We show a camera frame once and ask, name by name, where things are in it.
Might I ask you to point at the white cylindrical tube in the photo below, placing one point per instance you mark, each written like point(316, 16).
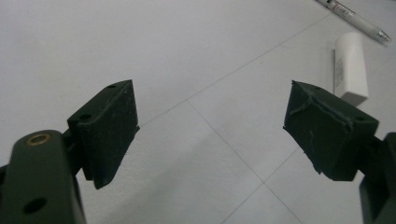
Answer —
point(350, 62)

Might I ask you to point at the white pen with clear tip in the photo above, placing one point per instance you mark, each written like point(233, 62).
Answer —
point(358, 21)

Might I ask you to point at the white table mat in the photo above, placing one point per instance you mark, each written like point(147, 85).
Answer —
point(186, 46)

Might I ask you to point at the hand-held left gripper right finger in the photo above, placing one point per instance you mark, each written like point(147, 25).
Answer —
point(327, 137)

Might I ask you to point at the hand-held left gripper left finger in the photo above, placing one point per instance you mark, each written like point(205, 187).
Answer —
point(106, 137)

